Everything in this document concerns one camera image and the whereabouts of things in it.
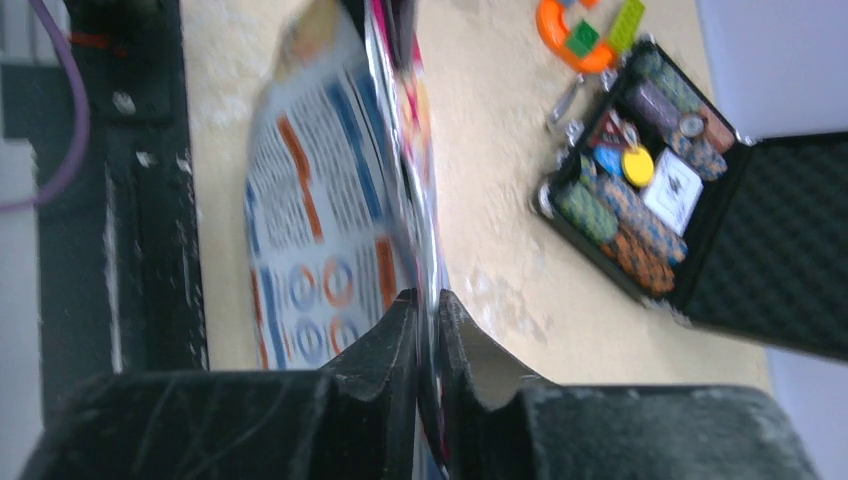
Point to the yellow round chip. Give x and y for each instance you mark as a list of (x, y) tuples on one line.
[(637, 166)]

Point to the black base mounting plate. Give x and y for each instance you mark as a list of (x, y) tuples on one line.
[(119, 265)]

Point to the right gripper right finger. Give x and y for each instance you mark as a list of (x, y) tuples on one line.
[(503, 421)]

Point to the black poker chip case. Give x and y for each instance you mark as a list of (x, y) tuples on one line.
[(764, 255)]

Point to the orange toy piece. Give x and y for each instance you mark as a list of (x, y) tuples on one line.
[(581, 47)]

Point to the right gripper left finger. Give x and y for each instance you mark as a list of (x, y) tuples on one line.
[(232, 424)]

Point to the pink blue pet food bag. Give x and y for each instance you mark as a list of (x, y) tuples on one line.
[(344, 257)]

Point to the white card box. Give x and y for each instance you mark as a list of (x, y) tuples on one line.
[(673, 192)]

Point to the green toy piece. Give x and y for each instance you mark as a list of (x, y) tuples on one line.
[(625, 27)]

